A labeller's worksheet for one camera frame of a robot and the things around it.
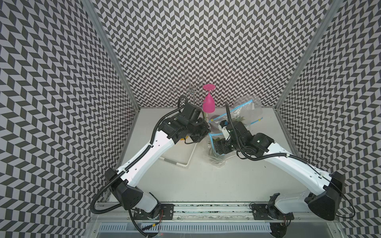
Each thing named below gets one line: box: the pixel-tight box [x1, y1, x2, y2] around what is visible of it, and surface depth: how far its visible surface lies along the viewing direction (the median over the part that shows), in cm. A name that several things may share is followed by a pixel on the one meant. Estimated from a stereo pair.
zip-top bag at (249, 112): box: [230, 96, 263, 126], surface depth 80 cm
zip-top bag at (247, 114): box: [208, 96, 264, 130], surface depth 80 cm
